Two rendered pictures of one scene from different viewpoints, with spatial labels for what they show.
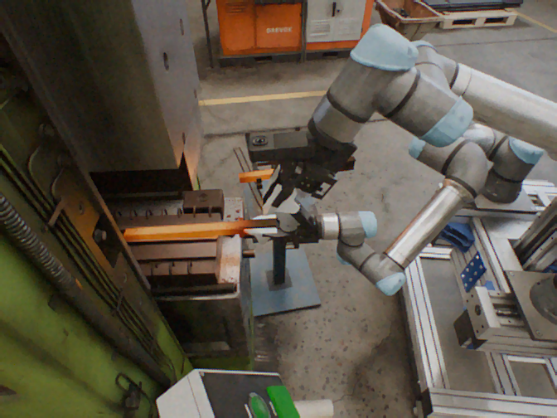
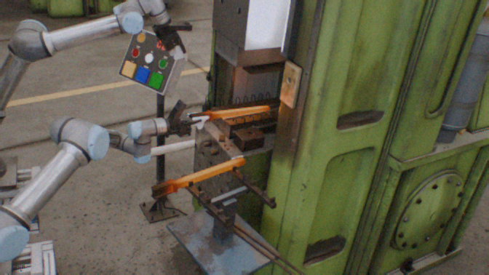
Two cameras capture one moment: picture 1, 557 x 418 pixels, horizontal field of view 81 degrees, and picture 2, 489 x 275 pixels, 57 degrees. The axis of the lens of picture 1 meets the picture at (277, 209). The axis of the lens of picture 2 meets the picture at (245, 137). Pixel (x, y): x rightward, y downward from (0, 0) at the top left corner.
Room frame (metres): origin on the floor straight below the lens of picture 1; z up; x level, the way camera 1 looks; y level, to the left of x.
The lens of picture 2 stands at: (2.21, -0.68, 1.99)
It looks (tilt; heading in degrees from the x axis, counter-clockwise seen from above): 31 degrees down; 149
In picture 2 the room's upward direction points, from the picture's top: 7 degrees clockwise
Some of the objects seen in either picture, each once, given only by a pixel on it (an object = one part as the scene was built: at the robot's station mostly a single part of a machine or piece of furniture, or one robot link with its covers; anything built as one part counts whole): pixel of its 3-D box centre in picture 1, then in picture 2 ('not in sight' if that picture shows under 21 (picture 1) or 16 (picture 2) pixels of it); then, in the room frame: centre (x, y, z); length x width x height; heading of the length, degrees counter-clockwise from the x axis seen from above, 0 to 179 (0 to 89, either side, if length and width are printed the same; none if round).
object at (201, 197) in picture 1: (204, 205); (249, 139); (0.73, 0.23, 0.95); 0.12 x 0.08 x 0.06; 93
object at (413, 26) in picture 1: (401, 26); not in sight; (4.73, -1.65, 0.23); 1.01 x 0.59 x 0.46; 9
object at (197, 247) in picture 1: (143, 250); (257, 114); (0.54, 0.37, 0.96); 0.42 x 0.20 x 0.09; 93
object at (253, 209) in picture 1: (279, 201); (222, 240); (1.02, -0.01, 0.67); 0.40 x 0.30 x 0.02; 11
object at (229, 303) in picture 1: (167, 282); (257, 164); (0.60, 0.39, 0.69); 0.56 x 0.38 x 0.45; 93
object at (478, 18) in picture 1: (467, 8); not in sight; (5.82, -3.02, 0.14); 1.58 x 0.80 x 0.29; 99
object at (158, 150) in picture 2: (257, 412); (172, 148); (0.21, 0.06, 0.62); 0.44 x 0.05 x 0.05; 93
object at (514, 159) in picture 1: (517, 154); not in sight; (0.95, -0.87, 0.98); 0.13 x 0.12 x 0.14; 38
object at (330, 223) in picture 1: (326, 226); (159, 126); (0.60, -0.14, 1.00); 0.08 x 0.05 x 0.08; 3
